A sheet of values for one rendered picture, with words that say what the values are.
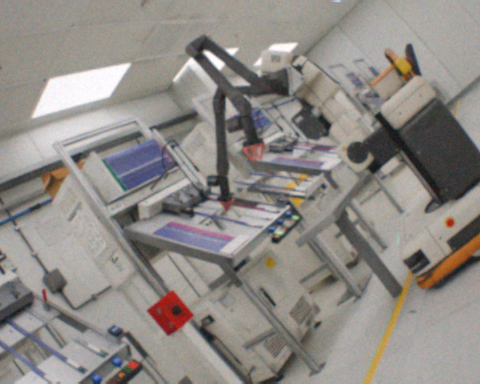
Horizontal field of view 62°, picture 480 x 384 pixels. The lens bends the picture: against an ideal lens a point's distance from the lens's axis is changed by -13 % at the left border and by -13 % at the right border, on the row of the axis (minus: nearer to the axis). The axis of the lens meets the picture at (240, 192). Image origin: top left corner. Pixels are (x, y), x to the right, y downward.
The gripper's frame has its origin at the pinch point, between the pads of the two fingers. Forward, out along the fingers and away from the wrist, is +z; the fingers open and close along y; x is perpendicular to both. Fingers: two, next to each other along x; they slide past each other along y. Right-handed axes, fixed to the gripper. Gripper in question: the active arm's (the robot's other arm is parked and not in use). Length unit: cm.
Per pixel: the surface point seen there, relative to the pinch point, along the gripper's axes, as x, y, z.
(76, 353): 16, 140, 1
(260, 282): 22.0, 8.7, 40.9
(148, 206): -35.2, 28.6, -9.8
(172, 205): -27.2, 16.3, -6.5
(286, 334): 59, 54, 39
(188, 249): 5.2, 48.9, 1.9
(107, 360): 29, 137, 1
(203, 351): 34, 89, 30
